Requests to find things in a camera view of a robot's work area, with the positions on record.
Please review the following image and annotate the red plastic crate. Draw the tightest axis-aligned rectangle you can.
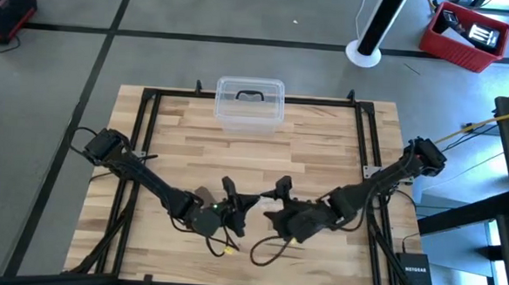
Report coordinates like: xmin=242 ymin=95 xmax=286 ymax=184
xmin=417 ymin=0 xmax=509 ymax=77

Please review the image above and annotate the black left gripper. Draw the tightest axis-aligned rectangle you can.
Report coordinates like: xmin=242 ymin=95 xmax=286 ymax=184
xmin=183 ymin=174 xmax=262 ymax=241

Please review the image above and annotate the black floor cable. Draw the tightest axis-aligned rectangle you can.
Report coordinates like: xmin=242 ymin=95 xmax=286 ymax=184
xmin=0 ymin=34 xmax=22 ymax=55

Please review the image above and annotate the black metal table frame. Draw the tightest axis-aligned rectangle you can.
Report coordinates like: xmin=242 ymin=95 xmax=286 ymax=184
xmin=61 ymin=73 xmax=444 ymax=285

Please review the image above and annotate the black desk leg beam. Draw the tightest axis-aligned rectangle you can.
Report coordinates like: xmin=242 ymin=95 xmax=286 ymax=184
xmin=416 ymin=187 xmax=509 ymax=241

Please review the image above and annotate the black Netgear switch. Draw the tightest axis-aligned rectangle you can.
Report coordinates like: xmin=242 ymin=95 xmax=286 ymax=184
xmin=394 ymin=251 xmax=436 ymax=285

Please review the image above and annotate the brown elastic bandage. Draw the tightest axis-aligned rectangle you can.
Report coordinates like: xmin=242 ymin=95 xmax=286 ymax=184
xmin=193 ymin=185 xmax=220 ymax=207

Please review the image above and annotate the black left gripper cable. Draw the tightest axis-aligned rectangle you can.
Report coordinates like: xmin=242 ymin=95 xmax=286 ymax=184
xmin=167 ymin=216 xmax=241 ymax=260

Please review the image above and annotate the clear plastic storage box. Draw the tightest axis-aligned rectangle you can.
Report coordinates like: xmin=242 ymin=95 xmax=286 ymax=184
xmin=213 ymin=74 xmax=288 ymax=137

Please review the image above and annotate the thin white cable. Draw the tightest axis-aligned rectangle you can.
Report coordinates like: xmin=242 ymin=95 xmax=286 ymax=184
xmin=353 ymin=0 xmax=368 ymax=41

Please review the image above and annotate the yellow cable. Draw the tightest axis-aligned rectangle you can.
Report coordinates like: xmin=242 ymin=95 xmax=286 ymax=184
xmin=432 ymin=102 xmax=509 ymax=151

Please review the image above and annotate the black white pillar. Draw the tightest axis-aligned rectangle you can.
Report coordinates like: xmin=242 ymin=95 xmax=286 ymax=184
xmin=344 ymin=0 xmax=411 ymax=72

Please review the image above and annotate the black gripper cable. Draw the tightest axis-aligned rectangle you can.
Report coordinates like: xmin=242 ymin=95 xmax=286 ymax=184
xmin=249 ymin=232 xmax=297 ymax=269
xmin=167 ymin=216 xmax=241 ymax=260

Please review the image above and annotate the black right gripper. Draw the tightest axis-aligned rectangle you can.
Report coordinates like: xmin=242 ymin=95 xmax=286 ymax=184
xmin=257 ymin=173 xmax=342 ymax=247

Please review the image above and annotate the black device in crate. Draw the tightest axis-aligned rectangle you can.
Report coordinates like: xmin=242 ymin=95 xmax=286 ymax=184
xmin=439 ymin=9 xmax=467 ymax=35

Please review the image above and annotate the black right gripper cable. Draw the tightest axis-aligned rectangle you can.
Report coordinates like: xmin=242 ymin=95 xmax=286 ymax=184
xmin=249 ymin=232 xmax=297 ymax=269

